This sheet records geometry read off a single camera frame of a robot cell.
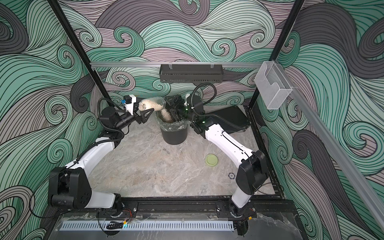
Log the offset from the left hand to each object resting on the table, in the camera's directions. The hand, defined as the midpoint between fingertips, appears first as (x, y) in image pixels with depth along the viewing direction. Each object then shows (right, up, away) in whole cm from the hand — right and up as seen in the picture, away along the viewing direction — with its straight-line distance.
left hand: (148, 103), depth 75 cm
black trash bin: (+11, -21, +26) cm, 35 cm away
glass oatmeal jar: (+5, 0, +1) cm, 5 cm away
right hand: (+9, -1, -4) cm, 10 cm away
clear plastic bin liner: (+13, -12, +4) cm, 18 cm away
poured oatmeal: (+7, -6, +15) cm, 18 cm away
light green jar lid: (+36, -34, +17) cm, 52 cm away
